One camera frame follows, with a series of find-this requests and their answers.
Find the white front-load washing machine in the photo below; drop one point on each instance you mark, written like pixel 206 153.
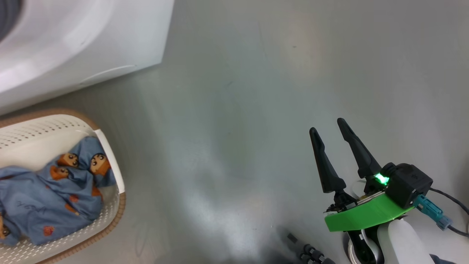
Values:
pixel 80 33

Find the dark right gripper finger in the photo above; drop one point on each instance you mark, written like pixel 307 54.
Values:
pixel 357 150
pixel 326 168

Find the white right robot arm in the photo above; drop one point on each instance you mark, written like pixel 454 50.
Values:
pixel 403 242

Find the white basket with brown rim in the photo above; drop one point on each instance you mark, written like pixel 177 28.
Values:
pixel 29 139

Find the round white filter cover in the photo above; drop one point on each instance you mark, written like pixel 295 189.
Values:
pixel 110 71

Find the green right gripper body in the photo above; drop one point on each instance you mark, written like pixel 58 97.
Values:
pixel 362 214

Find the blue patterned cloth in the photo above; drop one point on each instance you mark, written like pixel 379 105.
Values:
pixel 40 201

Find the black ribbed robot part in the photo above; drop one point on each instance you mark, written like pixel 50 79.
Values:
pixel 311 253

